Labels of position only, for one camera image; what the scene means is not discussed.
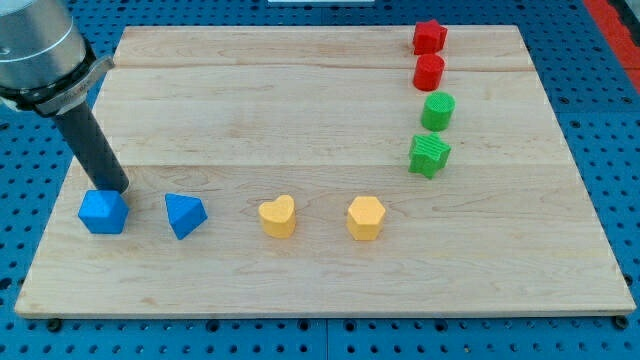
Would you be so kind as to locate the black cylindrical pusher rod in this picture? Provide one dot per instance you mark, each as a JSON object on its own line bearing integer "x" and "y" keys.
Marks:
{"x": 91, "y": 148}

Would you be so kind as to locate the blue pentagon block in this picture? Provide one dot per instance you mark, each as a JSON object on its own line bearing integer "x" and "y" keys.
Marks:
{"x": 103, "y": 212}

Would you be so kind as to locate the red tape strip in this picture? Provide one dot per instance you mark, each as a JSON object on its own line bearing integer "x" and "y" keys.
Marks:
{"x": 618, "y": 21}

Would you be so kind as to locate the yellow heart block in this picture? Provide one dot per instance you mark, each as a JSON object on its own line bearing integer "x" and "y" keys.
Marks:
{"x": 278, "y": 217}

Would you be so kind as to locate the red circle block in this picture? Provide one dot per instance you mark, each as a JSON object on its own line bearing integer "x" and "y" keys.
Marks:
{"x": 428, "y": 72}

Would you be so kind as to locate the yellow hexagon block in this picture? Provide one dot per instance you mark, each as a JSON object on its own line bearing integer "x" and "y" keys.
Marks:
{"x": 365, "y": 217}

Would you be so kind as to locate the blue triangle block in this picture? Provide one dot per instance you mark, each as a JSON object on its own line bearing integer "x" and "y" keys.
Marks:
{"x": 185, "y": 213}

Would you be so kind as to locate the wooden board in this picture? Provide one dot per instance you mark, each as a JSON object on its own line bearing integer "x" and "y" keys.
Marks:
{"x": 238, "y": 116}

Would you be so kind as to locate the red star block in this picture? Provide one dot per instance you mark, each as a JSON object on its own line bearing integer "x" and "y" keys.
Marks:
{"x": 429, "y": 37}

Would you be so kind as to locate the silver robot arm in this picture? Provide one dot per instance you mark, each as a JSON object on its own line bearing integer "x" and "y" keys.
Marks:
{"x": 47, "y": 65}

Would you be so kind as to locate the green circle block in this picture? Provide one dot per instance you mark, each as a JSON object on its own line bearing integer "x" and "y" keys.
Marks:
{"x": 437, "y": 111}

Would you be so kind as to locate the green star block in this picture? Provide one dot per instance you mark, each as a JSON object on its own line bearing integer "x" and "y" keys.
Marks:
{"x": 428, "y": 154}

